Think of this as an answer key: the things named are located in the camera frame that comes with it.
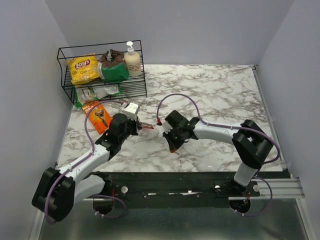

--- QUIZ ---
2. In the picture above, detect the metal key organizer red handle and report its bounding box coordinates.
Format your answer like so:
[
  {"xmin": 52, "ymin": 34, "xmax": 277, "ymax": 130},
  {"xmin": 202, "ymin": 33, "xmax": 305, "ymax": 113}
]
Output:
[{"xmin": 138, "ymin": 121, "xmax": 154, "ymax": 130}]

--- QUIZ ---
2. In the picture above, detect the black wire shelf rack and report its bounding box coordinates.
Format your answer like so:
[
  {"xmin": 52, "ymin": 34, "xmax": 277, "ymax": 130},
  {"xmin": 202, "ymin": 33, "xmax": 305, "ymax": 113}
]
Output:
[{"xmin": 56, "ymin": 40, "xmax": 148, "ymax": 105}]

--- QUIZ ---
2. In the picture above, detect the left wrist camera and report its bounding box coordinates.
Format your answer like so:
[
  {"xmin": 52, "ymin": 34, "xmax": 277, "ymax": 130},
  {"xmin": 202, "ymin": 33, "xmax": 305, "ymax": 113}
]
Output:
[{"xmin": 122, "ymin": 102, "xmax": 140, "ymax": 121}]

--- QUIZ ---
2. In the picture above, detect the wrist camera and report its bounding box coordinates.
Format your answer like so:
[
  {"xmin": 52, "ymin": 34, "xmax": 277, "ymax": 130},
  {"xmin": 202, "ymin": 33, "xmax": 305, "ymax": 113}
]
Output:
[
  {"xmin": 122, "ymin": 102, "xmax": 140, "ymax": 121},
  {"xmin": 157, "ymin": 118, "xmax": 173, "ymax": 136}
]

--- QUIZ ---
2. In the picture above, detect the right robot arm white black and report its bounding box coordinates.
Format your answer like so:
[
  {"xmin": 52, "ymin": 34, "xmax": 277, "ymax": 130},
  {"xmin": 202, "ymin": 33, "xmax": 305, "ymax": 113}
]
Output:
[{"xmin": 157, "ymin": 110, "xmax": 275, "ymax": 196}]

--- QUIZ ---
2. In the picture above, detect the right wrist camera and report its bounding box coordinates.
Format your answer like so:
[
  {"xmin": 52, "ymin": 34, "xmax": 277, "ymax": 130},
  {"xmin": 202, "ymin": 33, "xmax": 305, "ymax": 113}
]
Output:
[{"xmin": 157, "ymin": 118, "xmax": 173, "ymax": 136}]

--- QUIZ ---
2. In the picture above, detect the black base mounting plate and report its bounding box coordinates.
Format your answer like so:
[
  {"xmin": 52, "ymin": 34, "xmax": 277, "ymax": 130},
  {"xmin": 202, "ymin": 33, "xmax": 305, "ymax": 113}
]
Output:
[{"xmin": 51, "ymin": 171, "xmax": 262, "ymax": 208}]

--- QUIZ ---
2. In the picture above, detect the green white snack packet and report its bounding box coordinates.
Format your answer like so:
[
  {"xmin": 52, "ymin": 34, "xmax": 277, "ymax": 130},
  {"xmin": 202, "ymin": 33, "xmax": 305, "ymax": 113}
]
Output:
[{"xmin": 75, "ymin": 84, "xmax": 122, "ymax": 108}]

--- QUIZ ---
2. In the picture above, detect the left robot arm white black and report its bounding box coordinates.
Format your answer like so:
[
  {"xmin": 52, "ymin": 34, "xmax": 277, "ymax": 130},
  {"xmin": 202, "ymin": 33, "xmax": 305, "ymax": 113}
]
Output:
[{"xmin": 31, "ymin": 111, "xmax": 139, "ymax": 224}]

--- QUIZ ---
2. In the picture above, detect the purple cable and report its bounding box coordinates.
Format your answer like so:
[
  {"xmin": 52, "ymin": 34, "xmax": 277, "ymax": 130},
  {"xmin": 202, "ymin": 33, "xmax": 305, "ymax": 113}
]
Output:
[
  {"xmin": 156, "ymin": 93, "xmax": 281, "ymax": 218},
  {"xmin": 44, "ymin": 99, "xmax": 127, "ymax": 225}
]

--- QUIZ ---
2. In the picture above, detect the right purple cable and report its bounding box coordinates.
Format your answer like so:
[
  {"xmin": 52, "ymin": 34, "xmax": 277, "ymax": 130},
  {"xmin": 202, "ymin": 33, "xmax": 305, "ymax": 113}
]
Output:
[{"xmin": 156, "ymin": 93, "xmax": 281, "ymax": 218}]

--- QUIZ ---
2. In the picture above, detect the cream soap pump bottle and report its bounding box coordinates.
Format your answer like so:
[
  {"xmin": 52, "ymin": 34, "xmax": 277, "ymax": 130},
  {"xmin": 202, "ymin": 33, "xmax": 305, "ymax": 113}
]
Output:
[{"xmin": 124, "ymin": 41, "xmax": 142, "ymax": 77}]

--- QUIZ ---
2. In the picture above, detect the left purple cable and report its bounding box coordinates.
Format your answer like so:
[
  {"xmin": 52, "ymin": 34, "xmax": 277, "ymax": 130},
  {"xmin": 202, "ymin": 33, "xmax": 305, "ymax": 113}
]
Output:
[{"xmin": 44, "ymin": 99, "xmax": 127, "ymax": 225}]

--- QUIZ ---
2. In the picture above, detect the orange Gillette razor package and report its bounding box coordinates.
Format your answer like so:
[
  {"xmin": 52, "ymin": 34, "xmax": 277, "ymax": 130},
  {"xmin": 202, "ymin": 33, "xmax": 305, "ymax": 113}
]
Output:
[{"xmin": 88, "ymin": 104, "xmax": 112, "ymax": 134}]

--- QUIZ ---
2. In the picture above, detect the yellow Lays chips bag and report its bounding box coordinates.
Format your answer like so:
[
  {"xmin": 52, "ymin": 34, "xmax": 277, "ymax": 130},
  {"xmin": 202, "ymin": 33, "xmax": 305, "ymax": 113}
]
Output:
[{"xmin": 66, "ymin": 52, "xmax": 100, "ymax": 86}]

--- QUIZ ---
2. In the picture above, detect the green brown snack bag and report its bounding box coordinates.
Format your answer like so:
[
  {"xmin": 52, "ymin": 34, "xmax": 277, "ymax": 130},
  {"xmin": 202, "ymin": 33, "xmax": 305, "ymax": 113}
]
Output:
[{"xmin": 97, "ymin": 49, "xmax": 129, "ymax": 81}]

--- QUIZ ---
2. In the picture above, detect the aluminium rail frame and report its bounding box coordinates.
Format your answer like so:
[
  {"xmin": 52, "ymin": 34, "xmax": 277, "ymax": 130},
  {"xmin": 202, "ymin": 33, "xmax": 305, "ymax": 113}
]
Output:
[{"xmin": 30, "ymin": 178, "xmax": 313, "ymax": 240}]

